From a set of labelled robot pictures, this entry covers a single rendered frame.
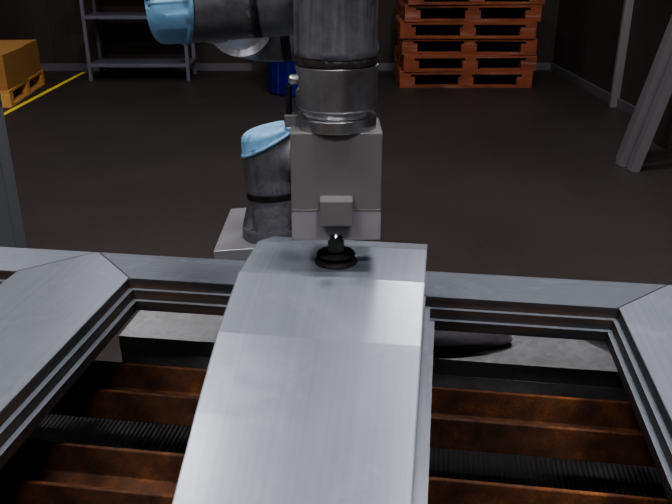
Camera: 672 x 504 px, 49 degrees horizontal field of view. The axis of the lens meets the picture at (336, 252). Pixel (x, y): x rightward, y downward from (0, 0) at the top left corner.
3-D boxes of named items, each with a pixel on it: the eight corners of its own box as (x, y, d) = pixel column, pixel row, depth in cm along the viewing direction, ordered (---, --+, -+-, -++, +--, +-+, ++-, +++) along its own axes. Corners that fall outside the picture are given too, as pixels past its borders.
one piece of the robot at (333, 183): (279, 98, 61) (284, 276, 68) (386, 98, 61) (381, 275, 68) (286, 78, 70) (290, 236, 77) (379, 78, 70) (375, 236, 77)
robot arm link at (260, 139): (247, 182, 159) (240, 120, 154) (309, 178, 159) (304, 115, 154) (242, 199, 148) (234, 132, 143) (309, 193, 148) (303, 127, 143)
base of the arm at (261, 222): (250, 222, 165) (245, 180, 161) (317, 219, 163) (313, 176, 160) (236, 246, 151) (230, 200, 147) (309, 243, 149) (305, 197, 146)
